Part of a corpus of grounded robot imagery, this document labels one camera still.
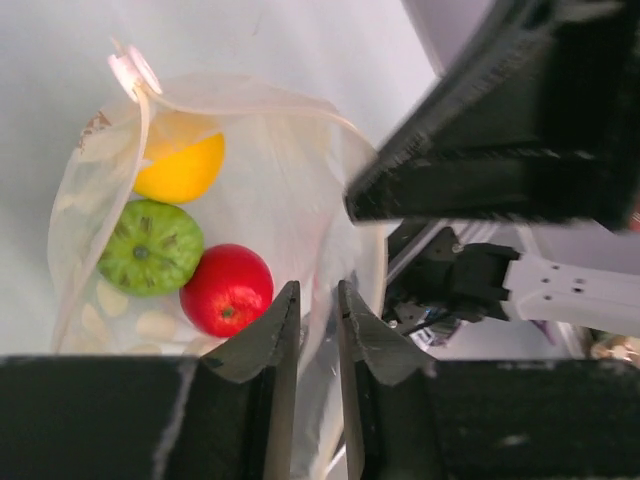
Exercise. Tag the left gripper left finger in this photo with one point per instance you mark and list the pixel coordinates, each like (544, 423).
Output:
(225, 415)

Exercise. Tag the clear polka dot zip bag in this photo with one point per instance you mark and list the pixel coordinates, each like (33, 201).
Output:
(279, 192)

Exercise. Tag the green fake pepper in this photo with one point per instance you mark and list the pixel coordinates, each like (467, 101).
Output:
(153, 250)

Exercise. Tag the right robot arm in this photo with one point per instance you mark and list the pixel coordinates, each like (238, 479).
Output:
(473, 269)

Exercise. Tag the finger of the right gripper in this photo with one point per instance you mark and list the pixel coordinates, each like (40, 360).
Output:
(536, 121)

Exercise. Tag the yellow fake food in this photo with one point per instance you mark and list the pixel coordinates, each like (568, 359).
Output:
(182, 158)

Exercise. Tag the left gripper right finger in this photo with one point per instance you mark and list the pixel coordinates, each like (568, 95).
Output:
(408, 415)

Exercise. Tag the red fake tomato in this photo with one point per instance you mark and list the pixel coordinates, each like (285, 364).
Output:
(231, 288)

